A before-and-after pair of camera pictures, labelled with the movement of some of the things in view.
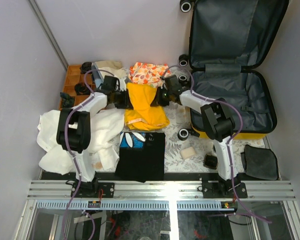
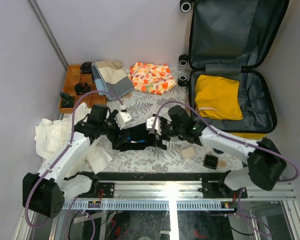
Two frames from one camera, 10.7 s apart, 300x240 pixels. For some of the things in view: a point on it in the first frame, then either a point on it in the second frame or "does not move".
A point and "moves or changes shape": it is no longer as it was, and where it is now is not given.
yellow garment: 143,116 → 217,97
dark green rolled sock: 67,101 does not move
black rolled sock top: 86,66 does not move
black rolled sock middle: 81,89 does not move
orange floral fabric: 147,73 does not move
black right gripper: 157,100 → 164,121
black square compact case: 211,161 does not move
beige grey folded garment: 101,69 does not move
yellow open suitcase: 228,38 does not move
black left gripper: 126,103 → 112,119
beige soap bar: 187,152 does not move
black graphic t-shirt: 141,156 moves or changes shape
